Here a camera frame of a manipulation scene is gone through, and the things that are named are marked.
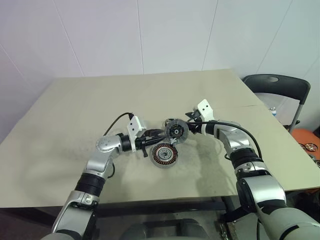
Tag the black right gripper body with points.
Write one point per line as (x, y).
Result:
(197, 128)

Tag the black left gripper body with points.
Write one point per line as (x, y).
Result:
(143, 141)

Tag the grey motor housing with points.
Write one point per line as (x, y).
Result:
(156, 155)

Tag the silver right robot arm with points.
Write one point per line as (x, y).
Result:
(232, 137)

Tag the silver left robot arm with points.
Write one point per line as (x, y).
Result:
(100, 165)

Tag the copper spoked motor part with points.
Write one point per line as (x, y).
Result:
(302, 146)
(311, 147)

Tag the dark round motor part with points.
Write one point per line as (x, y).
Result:
(318, 163)

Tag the small water bottle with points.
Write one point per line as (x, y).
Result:
(273, 111)

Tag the black folding chair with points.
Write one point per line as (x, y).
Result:
(292, 86)

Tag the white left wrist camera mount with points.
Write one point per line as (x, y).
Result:
(133, 125)

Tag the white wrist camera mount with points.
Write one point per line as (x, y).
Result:
(133, 125)
(206, 110)

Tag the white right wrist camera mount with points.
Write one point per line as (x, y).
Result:
(206, 110)

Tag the black metal table frame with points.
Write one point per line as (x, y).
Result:
(162, 202)

